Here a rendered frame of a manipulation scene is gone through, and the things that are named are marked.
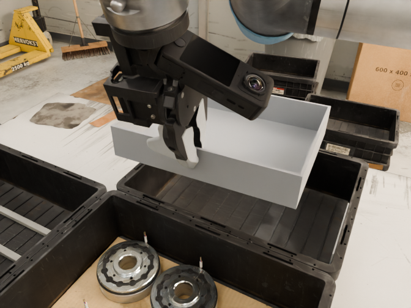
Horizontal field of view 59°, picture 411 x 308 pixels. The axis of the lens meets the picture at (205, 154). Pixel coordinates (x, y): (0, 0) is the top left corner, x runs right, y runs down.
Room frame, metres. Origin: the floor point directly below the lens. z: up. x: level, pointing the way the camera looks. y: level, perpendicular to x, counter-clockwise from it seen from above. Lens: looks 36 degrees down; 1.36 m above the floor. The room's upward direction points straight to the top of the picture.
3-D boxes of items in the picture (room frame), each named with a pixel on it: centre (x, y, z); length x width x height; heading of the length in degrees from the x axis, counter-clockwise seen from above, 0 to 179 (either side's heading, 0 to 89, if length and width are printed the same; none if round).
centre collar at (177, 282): (0.33, 0.03, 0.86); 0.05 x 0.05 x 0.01
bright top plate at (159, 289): (0.33, 0.03, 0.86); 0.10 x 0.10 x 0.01
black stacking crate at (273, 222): (0.53, -0.08, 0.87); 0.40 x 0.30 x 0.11; 62
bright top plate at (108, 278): (0.38, 0.13, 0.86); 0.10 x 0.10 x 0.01
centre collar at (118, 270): (0.38, 0.13, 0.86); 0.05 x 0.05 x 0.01
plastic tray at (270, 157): (0.47, -0.03, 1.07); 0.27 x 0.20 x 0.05; 65
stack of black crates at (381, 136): (1.34, -0.61, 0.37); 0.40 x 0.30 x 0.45; 65
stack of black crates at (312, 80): (1.88, -0.41, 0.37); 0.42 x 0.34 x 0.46; 65
